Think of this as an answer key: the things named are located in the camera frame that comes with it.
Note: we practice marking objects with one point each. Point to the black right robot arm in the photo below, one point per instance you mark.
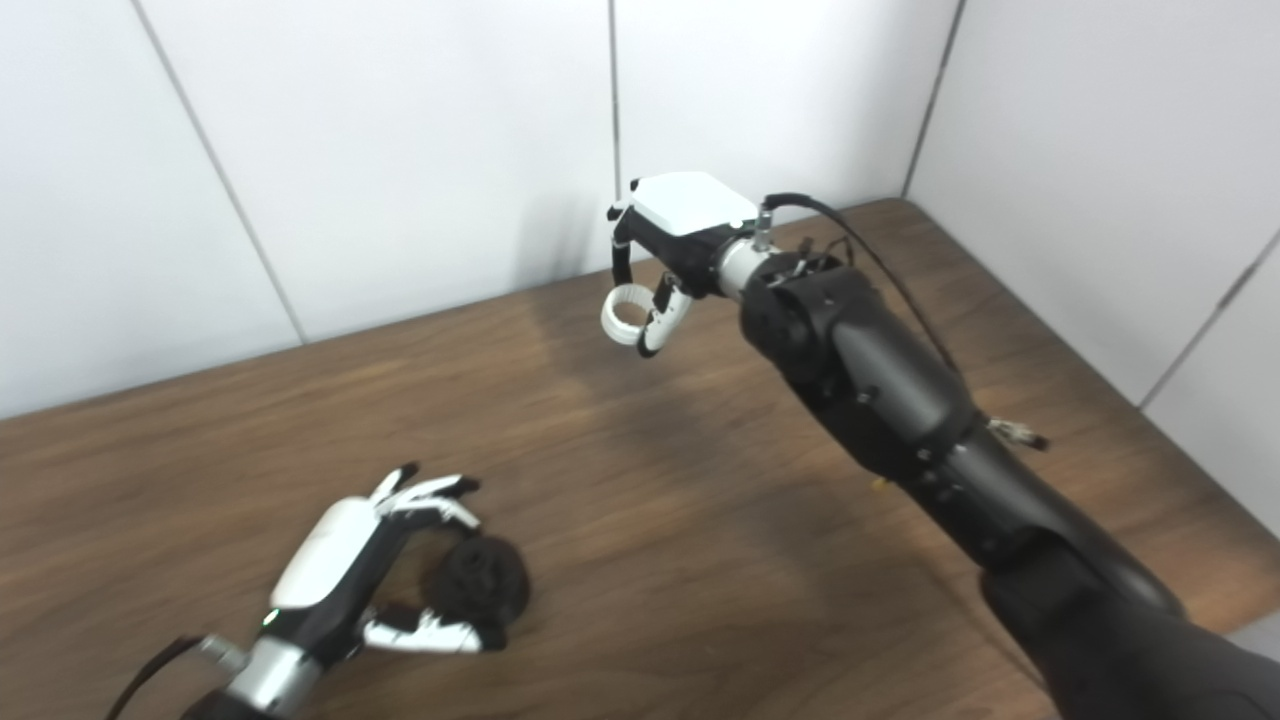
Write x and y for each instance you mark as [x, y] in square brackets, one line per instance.
[900, 400]

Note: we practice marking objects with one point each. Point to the white and black left hand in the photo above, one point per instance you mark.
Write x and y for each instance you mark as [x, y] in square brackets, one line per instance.
[325, 560]

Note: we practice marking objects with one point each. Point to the round black plastic part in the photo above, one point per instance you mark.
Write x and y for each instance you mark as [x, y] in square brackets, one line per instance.
[490, 585]

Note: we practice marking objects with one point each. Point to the white and black right hand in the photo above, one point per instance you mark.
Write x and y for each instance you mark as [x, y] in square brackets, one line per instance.
[690, 205]

